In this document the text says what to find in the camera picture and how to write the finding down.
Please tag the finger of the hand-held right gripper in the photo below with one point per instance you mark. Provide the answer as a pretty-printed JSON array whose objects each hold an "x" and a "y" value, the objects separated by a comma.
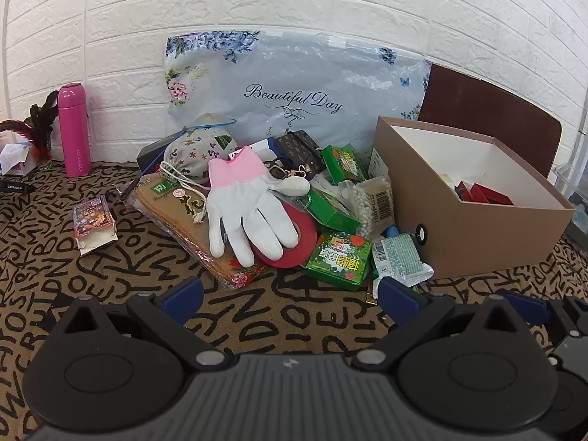
[{"x": 523, "y": 307}]

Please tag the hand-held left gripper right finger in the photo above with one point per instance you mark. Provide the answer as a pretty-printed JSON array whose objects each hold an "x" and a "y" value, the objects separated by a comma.
[{"x": 395, "y": 292}]

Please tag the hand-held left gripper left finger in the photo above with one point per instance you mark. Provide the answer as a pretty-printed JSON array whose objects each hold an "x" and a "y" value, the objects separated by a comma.
[{"x": 184, "y": 293}]

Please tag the green printed box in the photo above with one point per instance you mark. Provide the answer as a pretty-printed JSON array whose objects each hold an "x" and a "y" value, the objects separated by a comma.
[
  {"x": 344, "y": 163},
  {"x": 330, "y": 211},
  {"x": 337, "y": 259}
]

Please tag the brown cardboard box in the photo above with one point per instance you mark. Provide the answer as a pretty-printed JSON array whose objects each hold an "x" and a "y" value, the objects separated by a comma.
[{"x": 482, "y": 239}]

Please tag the white glove with pink cuff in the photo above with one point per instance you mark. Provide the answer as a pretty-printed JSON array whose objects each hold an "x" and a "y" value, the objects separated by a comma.
[{"x": 239, "y": 202}]

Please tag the letter-print cloth desktop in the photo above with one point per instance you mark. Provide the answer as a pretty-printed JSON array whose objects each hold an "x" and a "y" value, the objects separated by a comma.
[{"x": 46, "y": 285}]

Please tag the green and white wrapper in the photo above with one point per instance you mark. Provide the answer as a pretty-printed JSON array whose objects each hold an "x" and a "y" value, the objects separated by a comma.
[{"x": 399, "y": 257}]

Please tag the small blue tube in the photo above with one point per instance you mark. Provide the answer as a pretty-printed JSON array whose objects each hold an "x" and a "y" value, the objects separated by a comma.
[{"x": 392, "y": 231}]

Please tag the brown insole packet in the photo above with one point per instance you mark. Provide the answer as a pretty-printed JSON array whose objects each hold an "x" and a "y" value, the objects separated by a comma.
[{"x": 170, "y": 220}]

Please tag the cotton swab pack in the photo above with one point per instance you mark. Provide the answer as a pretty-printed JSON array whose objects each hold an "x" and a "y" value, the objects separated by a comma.
[{"x": 367, "y": 204}]

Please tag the red tape roll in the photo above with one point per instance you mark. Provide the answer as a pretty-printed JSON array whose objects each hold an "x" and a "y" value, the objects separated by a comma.
[{"x": 308, "y": 243}]

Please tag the red items in box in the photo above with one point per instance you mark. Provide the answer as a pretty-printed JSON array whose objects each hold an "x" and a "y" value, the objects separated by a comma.
[{"x": 494, "y": 195}]

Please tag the small printed card box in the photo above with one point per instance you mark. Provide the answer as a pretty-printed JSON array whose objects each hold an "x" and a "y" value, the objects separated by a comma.
[{"x": 92, "y": 223}]

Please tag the black pen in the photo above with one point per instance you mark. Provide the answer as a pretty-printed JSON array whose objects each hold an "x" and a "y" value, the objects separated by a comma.
[{"x": 131, "y": 189}]

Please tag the dark red small box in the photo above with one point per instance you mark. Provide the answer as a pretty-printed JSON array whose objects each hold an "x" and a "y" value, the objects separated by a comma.
[{"x": 463, "y": 191}]

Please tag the clear plastic container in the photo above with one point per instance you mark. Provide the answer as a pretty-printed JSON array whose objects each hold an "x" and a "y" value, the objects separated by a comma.
[{"x": 574, "y": 179}]

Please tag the dark blue box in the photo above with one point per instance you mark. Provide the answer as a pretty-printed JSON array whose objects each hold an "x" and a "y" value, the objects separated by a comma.
[{"x": 149, "y": 154}]

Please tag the white and blue box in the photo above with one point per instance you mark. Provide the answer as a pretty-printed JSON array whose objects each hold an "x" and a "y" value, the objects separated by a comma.
[{"x": 262, "y": 144}]

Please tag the brown monogram pouch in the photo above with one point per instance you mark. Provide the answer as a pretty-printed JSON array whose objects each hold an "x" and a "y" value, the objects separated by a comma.
[{"x": 298, "y": 149}]

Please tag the pink thermos bottle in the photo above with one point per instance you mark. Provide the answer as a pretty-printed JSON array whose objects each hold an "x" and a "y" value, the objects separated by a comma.
[{"x": 73, "y": 133}]

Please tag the black labelled bar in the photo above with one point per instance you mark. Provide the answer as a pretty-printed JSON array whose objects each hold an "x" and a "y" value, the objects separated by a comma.
[{"x": 14, "y": 188}]

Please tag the dark brown box lid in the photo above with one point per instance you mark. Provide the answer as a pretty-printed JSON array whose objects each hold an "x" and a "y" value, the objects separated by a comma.
[{"x": 482, "y": 105}]

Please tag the red and black feathers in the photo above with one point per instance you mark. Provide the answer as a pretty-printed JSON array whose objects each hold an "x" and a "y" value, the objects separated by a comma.
[{"x": 41, "y": 138}]

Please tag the white tissue pack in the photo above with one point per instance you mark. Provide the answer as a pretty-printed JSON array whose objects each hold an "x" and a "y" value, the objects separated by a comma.
[{"x": 11, "y": 158}]

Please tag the floral plastic bag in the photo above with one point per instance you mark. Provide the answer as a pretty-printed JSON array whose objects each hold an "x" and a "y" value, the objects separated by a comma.
[{"x": 298, "y": 73}]

